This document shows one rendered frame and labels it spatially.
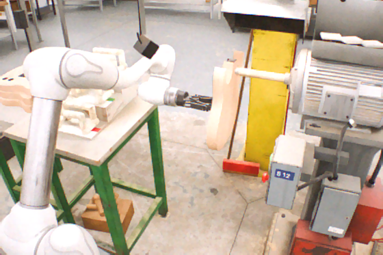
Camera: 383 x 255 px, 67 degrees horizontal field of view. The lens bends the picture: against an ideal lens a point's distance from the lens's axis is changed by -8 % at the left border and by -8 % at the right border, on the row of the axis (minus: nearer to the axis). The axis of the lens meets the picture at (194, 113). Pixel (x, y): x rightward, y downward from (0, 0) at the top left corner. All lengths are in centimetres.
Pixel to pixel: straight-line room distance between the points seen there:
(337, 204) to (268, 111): 119
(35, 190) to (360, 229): 132
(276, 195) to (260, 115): 133
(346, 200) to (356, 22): 66
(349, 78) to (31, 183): 113
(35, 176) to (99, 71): 41
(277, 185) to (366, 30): 64
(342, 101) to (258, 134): 141
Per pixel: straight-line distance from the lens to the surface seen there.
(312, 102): 114
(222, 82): 121
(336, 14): 124
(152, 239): 220
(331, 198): 130
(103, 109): 156
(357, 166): 132
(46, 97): 109
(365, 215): 149
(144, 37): 73
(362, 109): 116
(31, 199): 115
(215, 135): 129
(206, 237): 219
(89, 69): 98
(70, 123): 164
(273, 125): 239
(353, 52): 113
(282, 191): 109
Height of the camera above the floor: 175
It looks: 31 degrees down
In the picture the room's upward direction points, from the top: 1 degrees counter-clockwise
